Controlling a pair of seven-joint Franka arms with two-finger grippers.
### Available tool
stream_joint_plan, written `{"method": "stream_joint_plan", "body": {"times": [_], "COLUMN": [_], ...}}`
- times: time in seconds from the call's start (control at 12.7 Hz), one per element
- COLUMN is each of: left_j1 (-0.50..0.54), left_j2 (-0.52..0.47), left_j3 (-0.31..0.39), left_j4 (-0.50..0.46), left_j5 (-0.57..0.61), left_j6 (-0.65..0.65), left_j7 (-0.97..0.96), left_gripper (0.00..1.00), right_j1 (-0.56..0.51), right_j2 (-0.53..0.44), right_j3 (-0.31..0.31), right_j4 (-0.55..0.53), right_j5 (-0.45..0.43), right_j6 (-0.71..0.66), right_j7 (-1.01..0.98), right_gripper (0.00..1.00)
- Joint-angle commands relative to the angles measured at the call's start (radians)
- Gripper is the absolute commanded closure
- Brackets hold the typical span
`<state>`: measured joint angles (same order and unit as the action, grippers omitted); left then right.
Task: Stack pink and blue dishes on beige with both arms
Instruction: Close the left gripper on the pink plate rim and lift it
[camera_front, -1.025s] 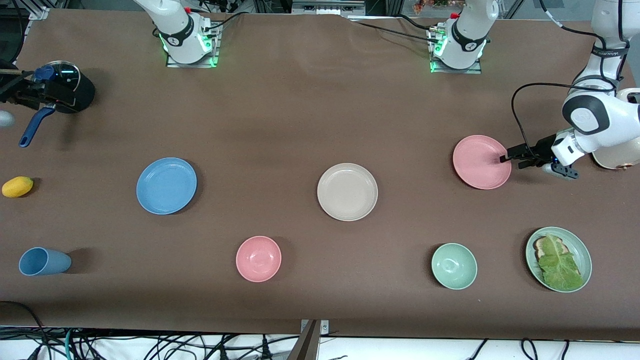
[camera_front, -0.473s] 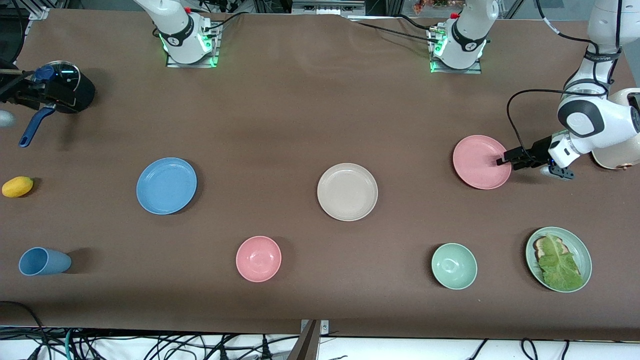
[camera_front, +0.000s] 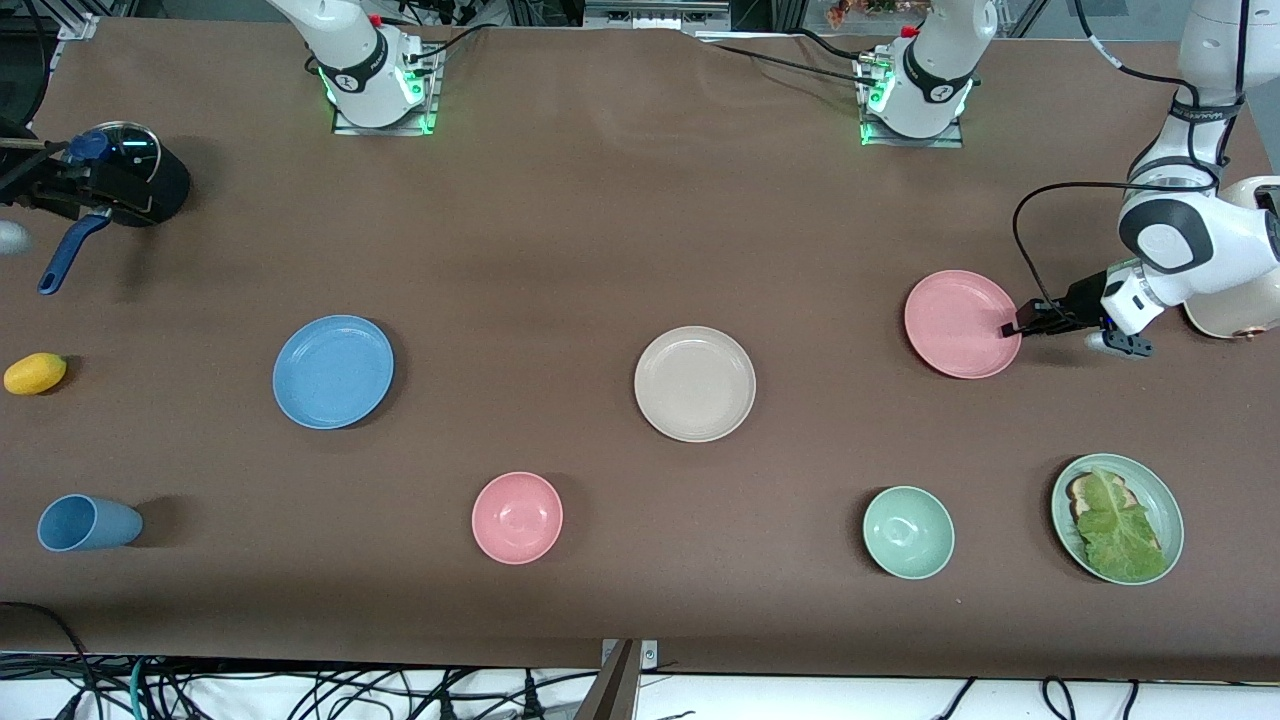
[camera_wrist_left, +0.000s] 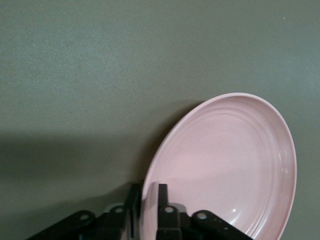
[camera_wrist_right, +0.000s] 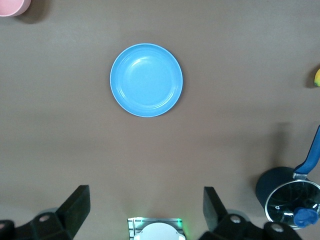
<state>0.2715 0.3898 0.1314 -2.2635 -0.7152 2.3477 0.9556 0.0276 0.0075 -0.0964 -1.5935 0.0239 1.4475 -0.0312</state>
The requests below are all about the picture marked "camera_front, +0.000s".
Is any pink shallow plate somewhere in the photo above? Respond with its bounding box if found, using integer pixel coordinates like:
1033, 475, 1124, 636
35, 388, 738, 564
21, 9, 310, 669
905, 270, 1024, 380

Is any blue shallow plate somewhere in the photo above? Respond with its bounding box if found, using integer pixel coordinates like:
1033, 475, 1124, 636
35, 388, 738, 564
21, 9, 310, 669
272, 315, 395, 431

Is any glass pot lid blue knob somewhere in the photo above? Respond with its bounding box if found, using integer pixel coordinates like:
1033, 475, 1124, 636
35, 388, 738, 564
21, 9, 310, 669
62, 120, 163, 193

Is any white kitchen appliance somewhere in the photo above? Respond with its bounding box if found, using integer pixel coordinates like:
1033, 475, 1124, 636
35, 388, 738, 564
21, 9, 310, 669
1185, 175, 1280, 341

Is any toast slice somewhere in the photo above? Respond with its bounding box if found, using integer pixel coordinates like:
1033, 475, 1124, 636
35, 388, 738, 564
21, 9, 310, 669
1065, 472, 1161, 551

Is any yellow lemon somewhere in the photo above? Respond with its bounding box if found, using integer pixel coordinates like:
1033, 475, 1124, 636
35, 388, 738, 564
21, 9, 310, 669
3, 352, 68, 396

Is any green plate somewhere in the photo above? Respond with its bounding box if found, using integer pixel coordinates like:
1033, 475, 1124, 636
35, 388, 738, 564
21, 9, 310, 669
1050, 453, 1186, 586

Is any green lettuce leaf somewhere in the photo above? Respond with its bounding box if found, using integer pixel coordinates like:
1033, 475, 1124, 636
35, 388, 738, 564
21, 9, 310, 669
1075, 465, 1169, 583

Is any small green bowl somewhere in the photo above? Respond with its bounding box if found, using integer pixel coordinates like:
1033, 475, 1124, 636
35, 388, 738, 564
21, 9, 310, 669
862, 485, 956, 581

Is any blue cup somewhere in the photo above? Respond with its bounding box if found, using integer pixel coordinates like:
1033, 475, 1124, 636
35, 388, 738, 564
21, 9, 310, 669
37, 494, 144, 553

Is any beige shallow plate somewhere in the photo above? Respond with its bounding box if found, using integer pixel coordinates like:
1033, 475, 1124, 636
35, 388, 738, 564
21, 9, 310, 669
633, 326, 757, 443

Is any orange red decoration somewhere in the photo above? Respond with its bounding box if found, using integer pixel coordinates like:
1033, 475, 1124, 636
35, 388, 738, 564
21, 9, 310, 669
825, 0, 936, 29

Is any brown table cover sheet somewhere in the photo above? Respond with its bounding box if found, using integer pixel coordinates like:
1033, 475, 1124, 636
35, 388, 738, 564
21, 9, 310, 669
0, 15, 1280, 683

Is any small pink bowl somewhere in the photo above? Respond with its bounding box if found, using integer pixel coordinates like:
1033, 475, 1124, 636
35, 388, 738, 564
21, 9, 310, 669
471, 471, 564, 566

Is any dark blue pot with handle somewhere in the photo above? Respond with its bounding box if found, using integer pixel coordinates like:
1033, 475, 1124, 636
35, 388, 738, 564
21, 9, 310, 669
38, 120, 193, 297

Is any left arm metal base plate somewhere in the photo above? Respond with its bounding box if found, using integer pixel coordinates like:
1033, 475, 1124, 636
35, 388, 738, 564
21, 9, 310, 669
855, 50, 966, 149

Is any aluminium frame bar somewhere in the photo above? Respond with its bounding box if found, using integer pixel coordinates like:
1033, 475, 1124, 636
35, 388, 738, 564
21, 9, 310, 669
583, 0, 733, 31

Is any grey camera stand post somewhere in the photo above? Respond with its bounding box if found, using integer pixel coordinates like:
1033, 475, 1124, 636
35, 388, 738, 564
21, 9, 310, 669
575, 640, 641, 720

